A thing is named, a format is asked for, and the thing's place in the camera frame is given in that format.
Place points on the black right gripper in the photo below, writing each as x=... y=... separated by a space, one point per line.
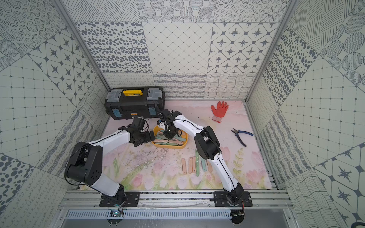
x=169 y=136

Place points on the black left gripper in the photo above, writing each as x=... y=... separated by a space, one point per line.
x=147 y=137

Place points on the yellow plastic storage tray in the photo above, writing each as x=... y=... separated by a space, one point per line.
x=179 y=141

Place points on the pink folding fruit knife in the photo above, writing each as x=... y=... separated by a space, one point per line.
x=184 y=170

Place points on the green folding fruit knife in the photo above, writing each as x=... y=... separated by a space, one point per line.
x=197 y=163

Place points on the teal folding fruit knife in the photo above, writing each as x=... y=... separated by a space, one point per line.
x=203 y=164

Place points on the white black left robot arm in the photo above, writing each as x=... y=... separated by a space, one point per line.
x=85 y=164

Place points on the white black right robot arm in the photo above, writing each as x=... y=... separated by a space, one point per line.
x=207 y=146

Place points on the black Deli toolbox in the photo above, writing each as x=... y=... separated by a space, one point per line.
x=130 y=102

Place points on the red work glove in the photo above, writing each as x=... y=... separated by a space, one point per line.
x=219 y=111

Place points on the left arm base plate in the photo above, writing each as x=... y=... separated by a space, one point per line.
x=126 y=199

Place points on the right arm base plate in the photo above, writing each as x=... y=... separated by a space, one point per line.
x=225 y=199

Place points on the aluminium front rail frame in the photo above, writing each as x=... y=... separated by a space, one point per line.
x=177 y=209

